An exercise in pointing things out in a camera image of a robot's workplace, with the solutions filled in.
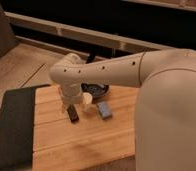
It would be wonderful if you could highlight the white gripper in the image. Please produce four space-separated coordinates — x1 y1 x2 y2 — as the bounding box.
59 87 83 112

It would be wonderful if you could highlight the white ceramic cup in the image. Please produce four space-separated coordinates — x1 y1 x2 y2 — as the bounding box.
83 92 93 112

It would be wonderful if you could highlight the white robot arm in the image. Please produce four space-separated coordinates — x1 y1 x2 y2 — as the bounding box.
49 48 196 171

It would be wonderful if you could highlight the dark ceramic bowl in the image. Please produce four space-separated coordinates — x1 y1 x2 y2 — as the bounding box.
81 84 109 98

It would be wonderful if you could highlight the black remote control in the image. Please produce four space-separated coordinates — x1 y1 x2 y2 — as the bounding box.
67 105 79 122

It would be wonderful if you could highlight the blue sponge block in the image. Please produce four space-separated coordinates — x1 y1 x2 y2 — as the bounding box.
97 101 112 119

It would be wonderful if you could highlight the wooden table board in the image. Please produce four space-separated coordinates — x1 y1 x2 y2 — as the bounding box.
32 86 138 171

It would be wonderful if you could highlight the dark grey table mat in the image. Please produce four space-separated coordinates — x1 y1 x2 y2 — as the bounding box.
0 84 47 171

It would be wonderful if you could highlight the white wall rail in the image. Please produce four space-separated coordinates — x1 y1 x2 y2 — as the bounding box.
5 12 171 53

